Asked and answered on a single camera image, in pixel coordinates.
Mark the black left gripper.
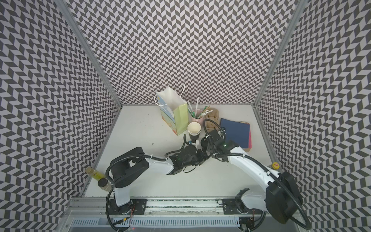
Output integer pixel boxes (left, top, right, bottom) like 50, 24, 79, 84
184, 148, 215, 169

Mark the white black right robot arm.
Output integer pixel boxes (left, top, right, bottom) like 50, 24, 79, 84
205, 130, 312, 230

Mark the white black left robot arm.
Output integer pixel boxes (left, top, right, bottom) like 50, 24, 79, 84
105, 142, 210, 207

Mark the stack of black cup lids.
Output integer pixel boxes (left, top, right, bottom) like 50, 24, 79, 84
201, 137, 208, 149

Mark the stack of black paper cups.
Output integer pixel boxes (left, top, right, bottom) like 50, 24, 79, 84
187, 122, 202, 141

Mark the stack of brown cup carriers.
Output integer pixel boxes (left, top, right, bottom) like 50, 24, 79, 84
204, 107, 220, 132

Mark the dark blue napkin stack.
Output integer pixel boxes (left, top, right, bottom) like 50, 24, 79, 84
220, 119, 249, 148

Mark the pink metal bucket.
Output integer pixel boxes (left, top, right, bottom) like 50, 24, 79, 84
191, 109, 204, 125

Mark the pink napkin stack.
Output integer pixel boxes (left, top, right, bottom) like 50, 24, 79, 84
247, 124, 252, 149

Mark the white wrapped straw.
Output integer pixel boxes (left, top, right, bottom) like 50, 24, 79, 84
195, 97, 200, 113

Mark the illustrated green paper gift bag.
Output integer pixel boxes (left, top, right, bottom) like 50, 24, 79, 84
154, 84, 188, 135

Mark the yellow cap green bottle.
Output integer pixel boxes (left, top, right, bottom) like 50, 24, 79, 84
271, 162, 281, 171

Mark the dark lid glass jar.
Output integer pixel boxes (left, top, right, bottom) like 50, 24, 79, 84
98, 178, 112, 192

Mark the yellow liquid bottle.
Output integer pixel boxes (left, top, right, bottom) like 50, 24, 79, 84
85, 166, 105, 181

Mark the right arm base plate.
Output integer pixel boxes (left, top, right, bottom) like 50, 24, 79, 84
222, 198, 248, 215

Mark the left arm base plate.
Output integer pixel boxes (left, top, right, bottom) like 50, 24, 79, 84
106, 199, 147, 215

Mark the aluminium front rail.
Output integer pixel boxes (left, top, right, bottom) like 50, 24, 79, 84
62, 196, 302, 217

